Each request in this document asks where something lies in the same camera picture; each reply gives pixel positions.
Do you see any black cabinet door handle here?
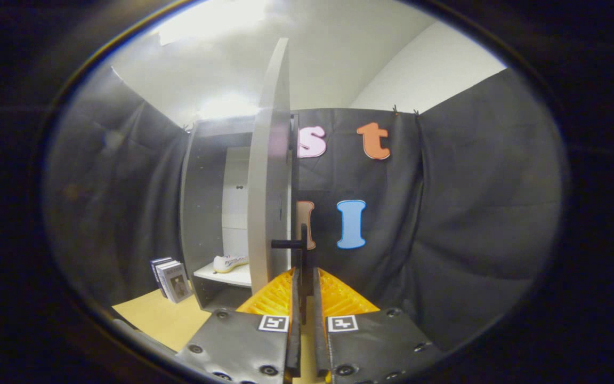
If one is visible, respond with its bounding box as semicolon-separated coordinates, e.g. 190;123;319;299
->
271;224;309;325

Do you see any white shoe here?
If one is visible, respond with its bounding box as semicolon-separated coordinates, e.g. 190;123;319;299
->
213;254;249;274

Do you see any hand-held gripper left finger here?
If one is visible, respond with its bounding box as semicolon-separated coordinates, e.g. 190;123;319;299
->
175;267;302;384

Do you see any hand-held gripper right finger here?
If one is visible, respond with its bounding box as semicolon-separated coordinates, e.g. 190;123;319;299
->
313;267;446;384

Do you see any beige shoe cabinet door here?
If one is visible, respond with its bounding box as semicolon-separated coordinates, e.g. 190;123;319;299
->
247;37;293;297

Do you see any dark grey shoe cabinet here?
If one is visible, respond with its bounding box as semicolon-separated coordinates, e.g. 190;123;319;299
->
179;115;300;314

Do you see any black backdrop cloth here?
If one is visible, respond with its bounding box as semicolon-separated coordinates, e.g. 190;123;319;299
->
43;67;571;353

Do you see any grey cover book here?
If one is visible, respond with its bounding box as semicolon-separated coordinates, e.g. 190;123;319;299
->
157;260;193;304
150;257;174;298

